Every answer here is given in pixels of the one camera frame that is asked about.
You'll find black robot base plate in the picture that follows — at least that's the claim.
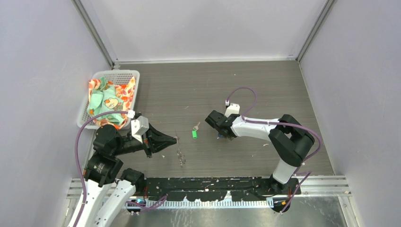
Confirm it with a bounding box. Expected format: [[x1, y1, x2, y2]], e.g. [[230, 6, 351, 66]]
[[134, 176, 301, 202]]

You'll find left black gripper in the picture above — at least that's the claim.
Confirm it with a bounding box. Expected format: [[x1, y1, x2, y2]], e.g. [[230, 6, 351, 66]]
[[113, 121, 177, 156]]

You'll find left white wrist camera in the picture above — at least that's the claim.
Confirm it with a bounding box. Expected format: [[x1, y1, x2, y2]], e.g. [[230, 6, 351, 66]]
[[127, 110, 149, 143]]

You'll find purple cable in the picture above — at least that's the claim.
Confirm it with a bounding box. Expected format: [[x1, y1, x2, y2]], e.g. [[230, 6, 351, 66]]
[[72, 110, 168, 227], [225, 87, 323, 214]]

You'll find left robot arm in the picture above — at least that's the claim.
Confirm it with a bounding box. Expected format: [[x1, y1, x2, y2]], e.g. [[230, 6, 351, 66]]
[[69, 123, 177, 227]]

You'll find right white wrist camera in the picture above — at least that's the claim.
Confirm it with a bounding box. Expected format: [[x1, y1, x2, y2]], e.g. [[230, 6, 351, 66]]
[[224, 100, 240, 117]]

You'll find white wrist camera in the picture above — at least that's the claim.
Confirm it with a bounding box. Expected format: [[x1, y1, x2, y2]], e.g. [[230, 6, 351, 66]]
[[224, 100, 240, 117], [127, 110, 149, 143]]

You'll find silver key with green tag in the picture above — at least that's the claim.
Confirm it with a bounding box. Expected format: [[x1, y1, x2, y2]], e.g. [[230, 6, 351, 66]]
[[193, 122, 200, 131]]

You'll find colourful patterned cloth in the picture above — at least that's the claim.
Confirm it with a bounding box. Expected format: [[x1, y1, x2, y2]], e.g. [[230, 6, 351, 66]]
[[87, 77, 136, 129]]

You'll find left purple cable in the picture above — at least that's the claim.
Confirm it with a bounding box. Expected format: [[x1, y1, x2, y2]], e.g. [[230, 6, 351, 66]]
[[72, 110, 168, 227]]

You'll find green key tag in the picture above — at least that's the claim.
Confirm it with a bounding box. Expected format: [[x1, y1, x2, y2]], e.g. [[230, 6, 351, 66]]
[[192, 130, 198, 139]]

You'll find aluminium frame rail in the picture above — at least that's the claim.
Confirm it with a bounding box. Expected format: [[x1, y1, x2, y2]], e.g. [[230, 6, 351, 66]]
[[66, 175, 352, 199]]

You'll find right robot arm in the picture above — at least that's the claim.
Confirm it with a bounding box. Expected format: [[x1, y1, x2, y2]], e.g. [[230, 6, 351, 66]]
[[205, 110, 315, 194]]

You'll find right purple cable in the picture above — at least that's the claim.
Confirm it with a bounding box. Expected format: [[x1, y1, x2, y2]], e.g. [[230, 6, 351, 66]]
[[225, 87, 323, 214]]

